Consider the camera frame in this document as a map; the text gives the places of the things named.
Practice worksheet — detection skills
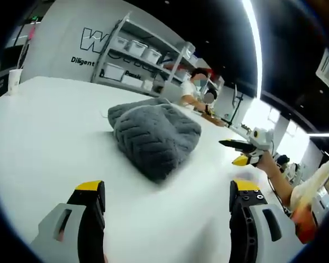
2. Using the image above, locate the grey towel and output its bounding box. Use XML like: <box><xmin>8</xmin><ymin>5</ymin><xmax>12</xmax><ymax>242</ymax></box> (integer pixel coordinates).
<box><xmin>107</xmin><ymin>98</ymin><xmax>202</xmax><ymax>184</ymax></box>

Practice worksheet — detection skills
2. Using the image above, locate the black tripod stand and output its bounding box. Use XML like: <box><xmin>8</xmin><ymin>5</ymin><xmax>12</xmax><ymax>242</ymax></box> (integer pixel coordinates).
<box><xmin>225</xmin><ymin>92</ymin><xmax>245</xmax><ymax>129</ymax></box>

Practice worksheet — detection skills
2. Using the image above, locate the wooden board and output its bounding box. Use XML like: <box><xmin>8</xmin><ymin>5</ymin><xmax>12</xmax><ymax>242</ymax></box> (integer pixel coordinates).
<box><xmin>202</xmin><ymin>110</ymin><xmax>226</xmax><ymax>127</ymax></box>

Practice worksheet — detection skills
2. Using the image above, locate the white machine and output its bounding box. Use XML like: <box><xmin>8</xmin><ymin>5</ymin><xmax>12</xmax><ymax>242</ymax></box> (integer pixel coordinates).
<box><xmin>287</xmin><ymin>162</ymin><xmax>305</xmax><ymax>187</ymax></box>

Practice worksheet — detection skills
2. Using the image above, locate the person's white orange shirt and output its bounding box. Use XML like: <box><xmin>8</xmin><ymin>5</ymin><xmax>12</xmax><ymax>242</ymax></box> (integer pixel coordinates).
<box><xmin>290</xmin><ymin>156</ymin><xmax>329</xmax><ymax>245</ymax></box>

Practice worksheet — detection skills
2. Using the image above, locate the long ceiling light strip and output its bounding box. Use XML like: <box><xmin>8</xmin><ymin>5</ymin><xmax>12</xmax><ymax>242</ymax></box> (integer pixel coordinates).
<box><xmin>241</xmin><ymin>0</ymin><xmax>264</xmax><ymax>100</ymax></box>

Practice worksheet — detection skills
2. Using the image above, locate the ceiling air vent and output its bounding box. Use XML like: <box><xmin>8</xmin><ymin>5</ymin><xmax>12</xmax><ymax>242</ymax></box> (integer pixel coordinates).
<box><xmin>315</xmin><ymin>48</ymin><xmax>329</xmax><ymax>98</ymax></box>

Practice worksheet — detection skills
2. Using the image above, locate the grey metal shelving rack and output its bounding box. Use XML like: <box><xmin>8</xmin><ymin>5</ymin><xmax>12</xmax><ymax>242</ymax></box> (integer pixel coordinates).
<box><xmin>90</xmin><ymin>12</ymin><xmax>200</xmax><ymax>99</ymax></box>

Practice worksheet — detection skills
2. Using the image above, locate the group of white storage boxes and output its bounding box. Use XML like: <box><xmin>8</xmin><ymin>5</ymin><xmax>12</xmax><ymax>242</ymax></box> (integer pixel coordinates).
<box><xmin>103</xmin><ymin>36</ymin><xmax>163</xmax><ymax>91</ymax></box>

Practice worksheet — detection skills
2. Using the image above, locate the white paper cup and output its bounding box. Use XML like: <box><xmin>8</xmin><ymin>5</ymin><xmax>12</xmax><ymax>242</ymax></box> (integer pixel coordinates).
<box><xmin>8</xmin><ymin>68</ymin><xmax>23</xmax><ymax>96</ymax></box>

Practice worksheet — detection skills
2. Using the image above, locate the black monitor screen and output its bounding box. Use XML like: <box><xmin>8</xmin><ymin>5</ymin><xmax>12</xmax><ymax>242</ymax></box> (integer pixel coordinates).
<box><xmin>0</xmin><ymin>43</ymin><xmax>29</xmax><ymax>75</ymax></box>

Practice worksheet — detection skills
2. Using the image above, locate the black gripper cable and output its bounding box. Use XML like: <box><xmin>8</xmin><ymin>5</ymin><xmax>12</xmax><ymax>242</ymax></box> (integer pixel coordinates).
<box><xmin>266</xmin><ymin>175</ymin><xmax>291</xmax><ymax>218</ymax></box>

